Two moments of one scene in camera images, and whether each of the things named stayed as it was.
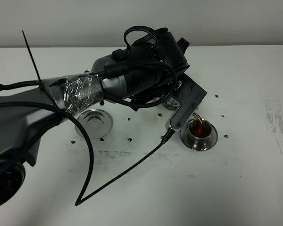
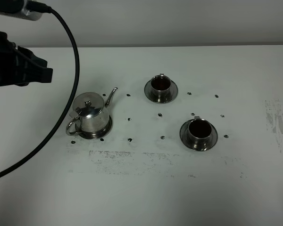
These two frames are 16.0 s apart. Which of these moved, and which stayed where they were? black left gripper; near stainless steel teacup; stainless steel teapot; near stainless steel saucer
Moved: black left gripper; stainless steel teapot
Stayed: near stainless steel teacup; near stainless steel saucer
